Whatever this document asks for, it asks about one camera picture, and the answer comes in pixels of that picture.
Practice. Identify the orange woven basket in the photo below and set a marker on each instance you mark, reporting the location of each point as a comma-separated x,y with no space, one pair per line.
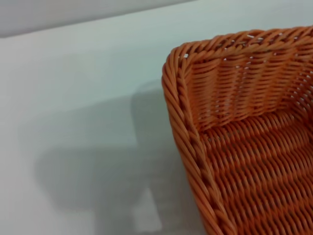
249,151

